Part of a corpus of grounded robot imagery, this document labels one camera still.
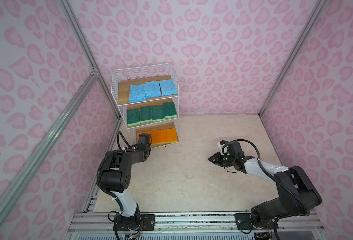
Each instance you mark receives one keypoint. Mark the white wire three-tier shelf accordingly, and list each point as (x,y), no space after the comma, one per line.
(121,81)

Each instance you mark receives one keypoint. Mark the blue sponge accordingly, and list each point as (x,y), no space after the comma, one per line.
(152,89)
(137,93)
(168,88)

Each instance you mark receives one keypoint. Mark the green scouring pad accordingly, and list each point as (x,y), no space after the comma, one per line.
(157,113)
(133,117)
(169,110)
(145,114)

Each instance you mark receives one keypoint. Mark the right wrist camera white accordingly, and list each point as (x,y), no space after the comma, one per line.
(222,145)

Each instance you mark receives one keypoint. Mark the aluminium frame right corner post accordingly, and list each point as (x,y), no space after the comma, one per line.
(314,16)

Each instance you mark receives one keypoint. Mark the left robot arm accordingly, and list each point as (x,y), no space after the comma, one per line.
(113,178)

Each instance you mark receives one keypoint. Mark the aluminium frame corner post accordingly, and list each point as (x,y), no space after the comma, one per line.
(314,16)
(75,26)

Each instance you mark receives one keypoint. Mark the aluminium frame left corner post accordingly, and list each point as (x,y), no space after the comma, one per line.
(75,26)

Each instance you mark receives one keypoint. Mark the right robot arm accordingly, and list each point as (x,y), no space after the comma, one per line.
(297,195)

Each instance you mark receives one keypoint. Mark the orange sponge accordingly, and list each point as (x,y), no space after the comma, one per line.
(172,136)
(139,133)
(154,137)
(162,136)

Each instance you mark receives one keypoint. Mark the aluminium diagonal frame bar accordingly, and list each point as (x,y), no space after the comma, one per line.
(23,178)

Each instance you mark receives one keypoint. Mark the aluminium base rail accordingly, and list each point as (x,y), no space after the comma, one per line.
(196,226)

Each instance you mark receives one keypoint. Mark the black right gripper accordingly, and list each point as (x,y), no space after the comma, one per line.
(217,161)

